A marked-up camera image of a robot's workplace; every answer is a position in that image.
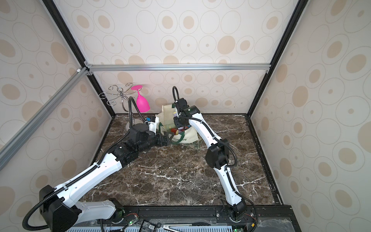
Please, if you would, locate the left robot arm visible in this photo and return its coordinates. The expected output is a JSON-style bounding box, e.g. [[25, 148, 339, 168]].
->
[[22, 116, 170, 232]]

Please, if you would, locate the horizontal aluminium rail back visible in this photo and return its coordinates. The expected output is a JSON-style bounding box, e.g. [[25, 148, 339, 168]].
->
[[88, 63, 271, 72]]

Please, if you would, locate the cream canvas tote bag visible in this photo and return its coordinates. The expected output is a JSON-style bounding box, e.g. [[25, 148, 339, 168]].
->
[[156, 104, 199, 145]]

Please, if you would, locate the aluminium rail left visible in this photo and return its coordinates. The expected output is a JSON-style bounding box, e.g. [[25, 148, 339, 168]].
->
[[1, 67, 88, 169]]

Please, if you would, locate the chrome wine glass rack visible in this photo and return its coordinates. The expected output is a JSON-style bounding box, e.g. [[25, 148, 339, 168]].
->
[[99, 83, 138, 131]]

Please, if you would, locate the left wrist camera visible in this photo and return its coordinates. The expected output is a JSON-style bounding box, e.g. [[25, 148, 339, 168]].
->
[[145, 116, 159, 133]]

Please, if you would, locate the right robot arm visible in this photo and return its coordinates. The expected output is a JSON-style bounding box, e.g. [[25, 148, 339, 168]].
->
[[172, 86, 259, 227]]

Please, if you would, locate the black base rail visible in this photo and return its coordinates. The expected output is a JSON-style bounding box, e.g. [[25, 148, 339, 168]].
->
[[68, 205, 301, 232]]

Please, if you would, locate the pink plastic wine glass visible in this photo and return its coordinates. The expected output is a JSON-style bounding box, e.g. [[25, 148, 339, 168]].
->
[[131, 85, 150, 113]]

